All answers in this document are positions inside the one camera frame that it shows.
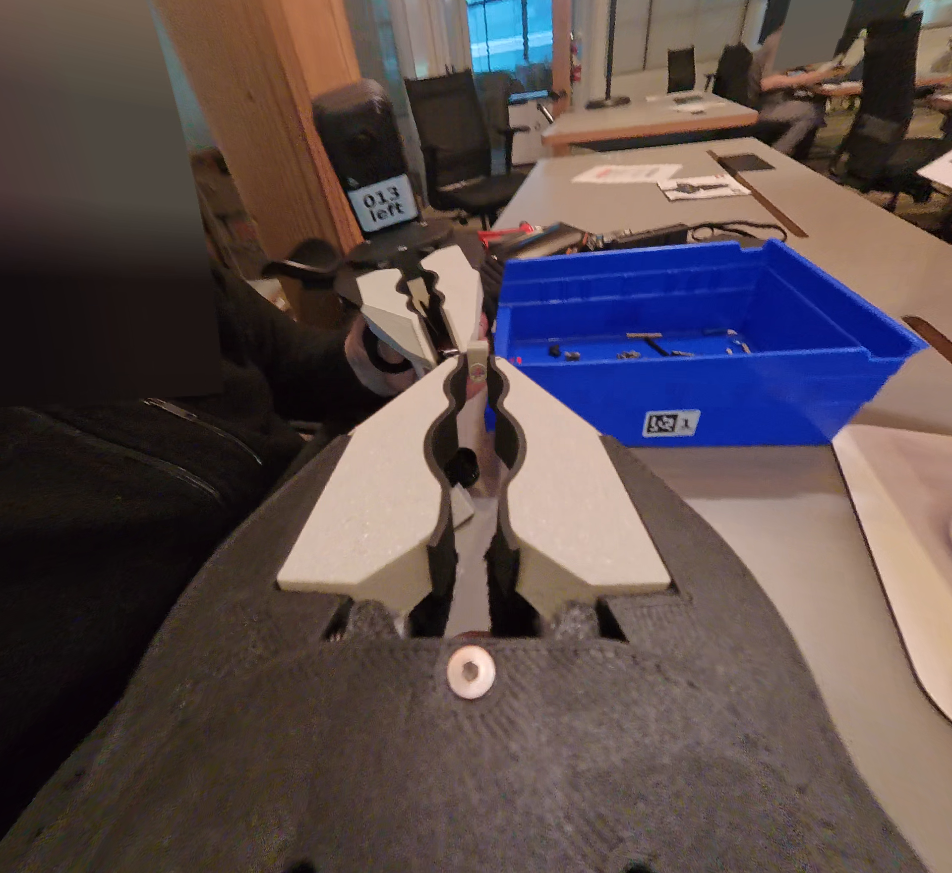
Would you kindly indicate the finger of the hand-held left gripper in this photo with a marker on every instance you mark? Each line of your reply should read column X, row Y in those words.
column 387, row 308
column 461, row 293

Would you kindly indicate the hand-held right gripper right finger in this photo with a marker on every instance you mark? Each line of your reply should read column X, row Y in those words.
column 587, row 516

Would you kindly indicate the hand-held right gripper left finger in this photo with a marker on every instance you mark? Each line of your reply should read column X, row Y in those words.
column 357, row 516

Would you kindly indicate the blue plastic bin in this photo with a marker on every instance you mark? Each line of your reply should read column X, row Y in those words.
column 744, row 389

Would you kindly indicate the person's left forearm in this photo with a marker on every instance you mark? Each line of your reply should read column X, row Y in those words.
column 297, row 360

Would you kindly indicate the person's left hand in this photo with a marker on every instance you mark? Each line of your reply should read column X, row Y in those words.
column 357, row 352

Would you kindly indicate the black chair armrest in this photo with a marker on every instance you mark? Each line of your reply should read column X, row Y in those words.
column 305, row 259

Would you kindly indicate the black office chair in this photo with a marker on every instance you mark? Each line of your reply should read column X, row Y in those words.
column 680, row 66
column 732, row 74
column 889, row 107
column 454, row 137

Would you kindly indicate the black toy wheel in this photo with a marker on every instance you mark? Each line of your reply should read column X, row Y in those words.
column 465, row 468

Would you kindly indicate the wooden pillar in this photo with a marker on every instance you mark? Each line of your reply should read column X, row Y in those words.
column 245, row 70

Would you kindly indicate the black power adapter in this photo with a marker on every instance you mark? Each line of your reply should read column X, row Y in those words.
column 651, row 235

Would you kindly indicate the white red paper sheet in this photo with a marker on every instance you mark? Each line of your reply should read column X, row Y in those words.
column 625, row 174

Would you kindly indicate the red fire extinguisher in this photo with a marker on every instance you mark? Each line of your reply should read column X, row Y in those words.
column 575, row 59

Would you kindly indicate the long wooden table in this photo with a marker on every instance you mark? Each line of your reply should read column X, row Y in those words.
column 647, row 118

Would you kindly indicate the printed paper sheet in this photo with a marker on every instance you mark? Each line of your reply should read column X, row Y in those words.
column 706, row 187

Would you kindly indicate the white board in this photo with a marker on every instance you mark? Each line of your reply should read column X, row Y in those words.
column 892, row 516

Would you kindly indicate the black flat pad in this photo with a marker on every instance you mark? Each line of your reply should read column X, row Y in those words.
column 746, row 163

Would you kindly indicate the brown wooden strip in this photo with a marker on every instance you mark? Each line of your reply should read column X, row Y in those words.
column 773, row 207

